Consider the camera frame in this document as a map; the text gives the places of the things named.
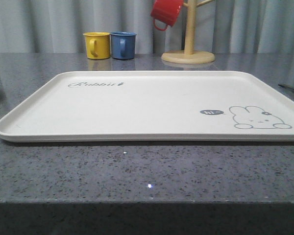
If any silver fork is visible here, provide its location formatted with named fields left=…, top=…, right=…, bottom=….
left=278, top=84, right=294, bottom=92

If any cream rabbit serving tray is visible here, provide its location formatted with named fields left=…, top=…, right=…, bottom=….
left=0, top=71, right=294, bottom=142

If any wooden mug tree stand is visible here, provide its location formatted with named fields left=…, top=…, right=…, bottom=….
left=161, top=0, right=215, bottom=64

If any blue mug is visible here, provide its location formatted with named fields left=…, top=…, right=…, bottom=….
left=110, top=31, right=136, bottom=60

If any yellow mug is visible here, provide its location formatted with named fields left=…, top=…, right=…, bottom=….
left=83, top=32, right=110, bottom=60

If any red mug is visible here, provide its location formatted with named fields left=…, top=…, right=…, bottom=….
left=150, top=0, right=184, bottom=31

